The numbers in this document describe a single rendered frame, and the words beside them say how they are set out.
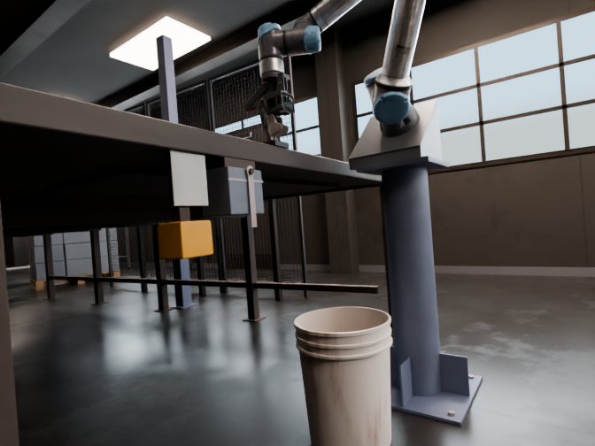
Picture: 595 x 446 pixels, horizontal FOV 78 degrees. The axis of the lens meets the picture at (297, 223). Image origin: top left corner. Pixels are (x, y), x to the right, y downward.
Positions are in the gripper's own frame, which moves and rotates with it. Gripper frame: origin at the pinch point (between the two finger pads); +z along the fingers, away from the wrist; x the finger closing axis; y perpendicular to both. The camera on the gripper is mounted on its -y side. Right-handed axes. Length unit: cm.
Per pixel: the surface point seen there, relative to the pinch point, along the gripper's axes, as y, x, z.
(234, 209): 5.2, -25.6, 21.2
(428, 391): 32, 41, 91
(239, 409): -28, 7, 94
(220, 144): 3.5, -26.8, 5.0
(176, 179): 2.5, -40.4, 14.2
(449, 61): 6, 323, -130
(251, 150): 3.5, -14.8, 5.1
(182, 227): 5.2, -41.9, 24.9
